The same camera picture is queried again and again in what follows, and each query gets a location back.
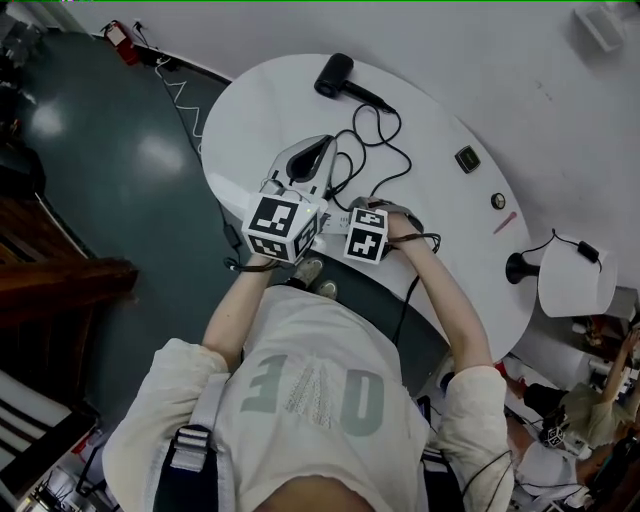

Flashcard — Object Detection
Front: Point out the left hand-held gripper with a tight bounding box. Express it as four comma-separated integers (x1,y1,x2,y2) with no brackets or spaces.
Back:
241,134,341,265

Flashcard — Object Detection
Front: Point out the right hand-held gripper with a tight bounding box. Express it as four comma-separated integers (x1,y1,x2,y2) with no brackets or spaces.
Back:
343,196,427,264

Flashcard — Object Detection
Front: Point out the white power strip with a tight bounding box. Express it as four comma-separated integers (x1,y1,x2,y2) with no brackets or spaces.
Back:
319,212,352,234

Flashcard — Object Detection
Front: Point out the black hair dryer cord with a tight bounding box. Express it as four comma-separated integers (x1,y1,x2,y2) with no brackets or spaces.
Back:
324,102,414,211

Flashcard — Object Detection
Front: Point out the black hair dryer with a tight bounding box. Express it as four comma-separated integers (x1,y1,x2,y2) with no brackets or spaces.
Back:
313,52,397,114

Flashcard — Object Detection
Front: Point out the person's right forearm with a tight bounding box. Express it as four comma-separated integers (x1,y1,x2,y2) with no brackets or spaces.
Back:
388,212,497,374

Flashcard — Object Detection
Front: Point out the person's left forearm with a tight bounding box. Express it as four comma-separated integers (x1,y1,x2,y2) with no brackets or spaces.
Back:
201,252,275,372

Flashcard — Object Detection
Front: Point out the person's left shoe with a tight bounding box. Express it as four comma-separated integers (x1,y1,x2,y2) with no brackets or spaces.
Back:
291,256,325,290

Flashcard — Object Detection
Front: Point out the small black square device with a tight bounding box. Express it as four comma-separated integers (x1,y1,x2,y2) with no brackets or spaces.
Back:
454,144,483,175

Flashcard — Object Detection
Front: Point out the person's white printed shirt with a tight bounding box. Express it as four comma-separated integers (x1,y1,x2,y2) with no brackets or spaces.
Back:
102,284,516,512

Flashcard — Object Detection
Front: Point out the lamp with white shade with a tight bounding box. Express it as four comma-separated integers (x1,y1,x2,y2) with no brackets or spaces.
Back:
505,234,619,319

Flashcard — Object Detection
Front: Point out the dark wooden furniture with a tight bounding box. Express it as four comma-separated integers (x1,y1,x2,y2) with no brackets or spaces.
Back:
0,193,140,384

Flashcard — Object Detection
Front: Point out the red fire extinguisher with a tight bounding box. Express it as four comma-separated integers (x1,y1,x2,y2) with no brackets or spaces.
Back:
101,19,140,67

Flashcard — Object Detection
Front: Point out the black wrist strap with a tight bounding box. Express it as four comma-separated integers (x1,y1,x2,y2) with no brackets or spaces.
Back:
224,255,282,277

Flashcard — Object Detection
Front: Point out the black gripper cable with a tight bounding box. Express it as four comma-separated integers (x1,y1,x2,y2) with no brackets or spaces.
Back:
388,231,444,347

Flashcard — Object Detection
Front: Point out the white floor cable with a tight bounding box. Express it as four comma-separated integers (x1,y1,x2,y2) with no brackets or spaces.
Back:
153,55,206,154

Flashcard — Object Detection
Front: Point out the black lamp cord with switch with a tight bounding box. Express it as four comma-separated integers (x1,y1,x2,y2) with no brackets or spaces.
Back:
517,228,605,274

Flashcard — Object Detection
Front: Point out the grey and navy harness strap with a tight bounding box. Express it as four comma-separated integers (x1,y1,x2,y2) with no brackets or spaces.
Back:
153,373,237,512

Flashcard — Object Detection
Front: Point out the white wall box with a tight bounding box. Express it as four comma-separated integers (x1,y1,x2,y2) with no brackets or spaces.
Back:
571,6,627,54

